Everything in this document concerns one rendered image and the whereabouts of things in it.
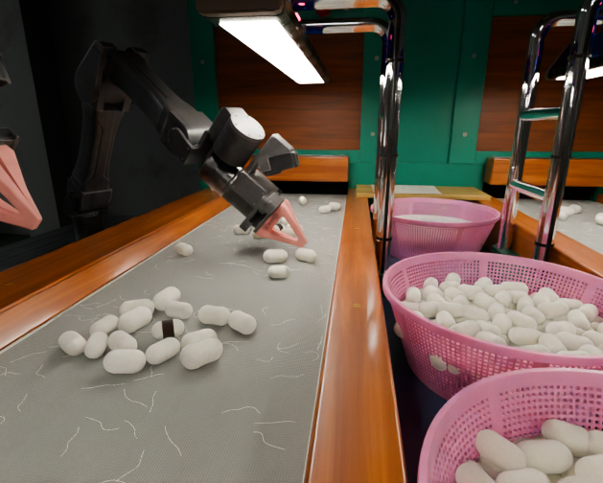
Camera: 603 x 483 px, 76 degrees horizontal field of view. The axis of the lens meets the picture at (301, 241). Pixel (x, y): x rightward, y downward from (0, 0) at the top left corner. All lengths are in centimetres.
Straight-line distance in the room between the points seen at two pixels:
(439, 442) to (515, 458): 6
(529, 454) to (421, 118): 98
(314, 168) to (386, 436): 92
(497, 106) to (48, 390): 115
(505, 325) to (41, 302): 50
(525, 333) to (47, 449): 42
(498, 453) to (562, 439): 5
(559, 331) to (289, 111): 92
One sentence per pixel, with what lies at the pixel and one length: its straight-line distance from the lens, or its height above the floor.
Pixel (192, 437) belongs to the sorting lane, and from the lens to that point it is 30.
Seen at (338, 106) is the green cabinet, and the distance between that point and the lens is 118.
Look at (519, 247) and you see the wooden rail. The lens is 82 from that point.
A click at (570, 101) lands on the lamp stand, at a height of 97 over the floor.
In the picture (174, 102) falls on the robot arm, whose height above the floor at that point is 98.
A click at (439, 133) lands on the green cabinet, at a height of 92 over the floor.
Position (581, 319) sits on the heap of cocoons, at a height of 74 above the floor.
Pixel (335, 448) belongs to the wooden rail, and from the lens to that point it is 25.
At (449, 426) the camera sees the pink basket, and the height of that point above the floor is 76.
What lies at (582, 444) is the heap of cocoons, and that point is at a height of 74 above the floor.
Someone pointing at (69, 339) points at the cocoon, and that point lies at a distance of 42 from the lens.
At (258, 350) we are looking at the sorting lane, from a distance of 38.
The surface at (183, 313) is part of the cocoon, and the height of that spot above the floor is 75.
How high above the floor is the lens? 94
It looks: 17 degrees down
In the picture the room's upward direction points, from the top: straight up
